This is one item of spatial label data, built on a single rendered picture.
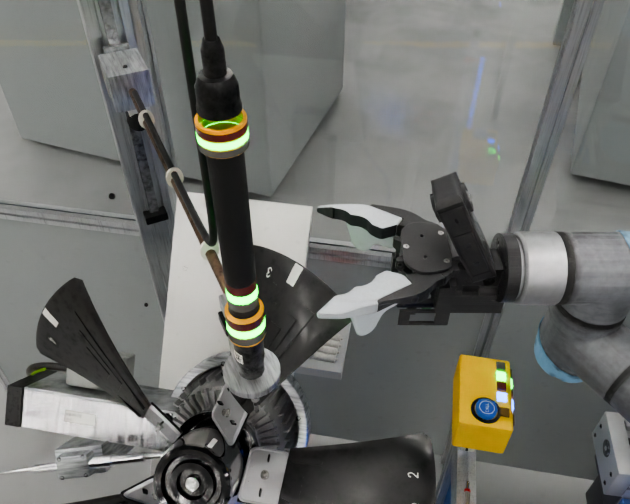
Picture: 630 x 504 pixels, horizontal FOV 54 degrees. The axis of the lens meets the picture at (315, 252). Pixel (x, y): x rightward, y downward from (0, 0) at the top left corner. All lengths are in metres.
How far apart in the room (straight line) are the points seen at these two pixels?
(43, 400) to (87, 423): 0.09
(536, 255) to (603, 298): 0.08
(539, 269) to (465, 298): 0.08
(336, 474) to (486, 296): 0.45
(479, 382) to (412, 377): 0.71
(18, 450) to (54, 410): 1.38
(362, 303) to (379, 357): 1.33
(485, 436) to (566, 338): 0.55
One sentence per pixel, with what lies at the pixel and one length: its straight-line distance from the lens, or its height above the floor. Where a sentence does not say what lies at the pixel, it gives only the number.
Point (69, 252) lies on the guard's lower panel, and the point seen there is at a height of 0.85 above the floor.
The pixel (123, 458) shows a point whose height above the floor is 1.11.
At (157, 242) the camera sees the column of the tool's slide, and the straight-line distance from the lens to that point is 1.51.
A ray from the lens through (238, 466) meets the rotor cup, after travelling 0.99.
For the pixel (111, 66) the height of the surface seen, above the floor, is 1.58.
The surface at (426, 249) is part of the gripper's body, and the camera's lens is 0.61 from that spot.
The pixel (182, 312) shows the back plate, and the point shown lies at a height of 1.19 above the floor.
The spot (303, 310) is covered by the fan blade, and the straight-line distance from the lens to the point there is 0.89.
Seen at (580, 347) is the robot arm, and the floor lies 1.56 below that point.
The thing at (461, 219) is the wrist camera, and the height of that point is 1.73.
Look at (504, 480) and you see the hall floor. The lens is 2.41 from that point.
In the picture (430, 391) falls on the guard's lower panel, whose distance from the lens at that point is 2.01.
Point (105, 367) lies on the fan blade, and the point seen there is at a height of 1.31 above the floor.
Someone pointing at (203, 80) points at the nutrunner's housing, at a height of 1.86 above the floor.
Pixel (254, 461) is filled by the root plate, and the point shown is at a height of 1.18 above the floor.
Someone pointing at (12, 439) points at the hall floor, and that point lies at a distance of 2.64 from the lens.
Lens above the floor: 2.09
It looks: 44 degrees down
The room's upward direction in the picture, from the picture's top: straight up
